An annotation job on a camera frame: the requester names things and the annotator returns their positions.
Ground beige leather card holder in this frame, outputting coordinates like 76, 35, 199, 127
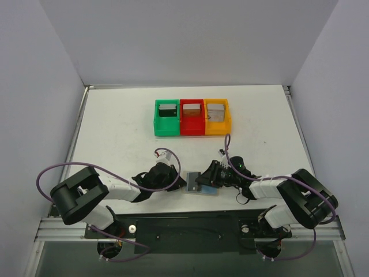
181, 171, 219, 196

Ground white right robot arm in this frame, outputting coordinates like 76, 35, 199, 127
195, 156, 338, 236

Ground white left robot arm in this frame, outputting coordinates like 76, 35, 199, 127
50, 162, 186, 238

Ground cards in yellow bin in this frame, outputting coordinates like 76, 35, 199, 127
206, 103, 225, 122

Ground black cards in green bin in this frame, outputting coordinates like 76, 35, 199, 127
158, 103, 178, 117

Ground cards in red bin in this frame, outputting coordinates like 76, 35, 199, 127
182, 103, 201, 117

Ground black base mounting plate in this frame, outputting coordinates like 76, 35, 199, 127
83, 209, 292, 256

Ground green plastic bin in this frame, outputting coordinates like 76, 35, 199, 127
153, 99, 180, 137

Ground red plastic bin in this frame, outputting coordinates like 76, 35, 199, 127
179, 99, 205, 136

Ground yellow plastic bin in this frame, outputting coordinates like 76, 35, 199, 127
204, 99, 232, 136

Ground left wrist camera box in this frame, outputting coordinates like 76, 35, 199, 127
156, 151, 172, 164

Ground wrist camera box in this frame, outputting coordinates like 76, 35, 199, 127
219, 149, 227, 162
156, 151, 172, 164

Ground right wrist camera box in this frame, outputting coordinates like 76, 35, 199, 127
219, 149, 227, 162

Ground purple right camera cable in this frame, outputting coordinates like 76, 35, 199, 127
224, 133, 337, 262

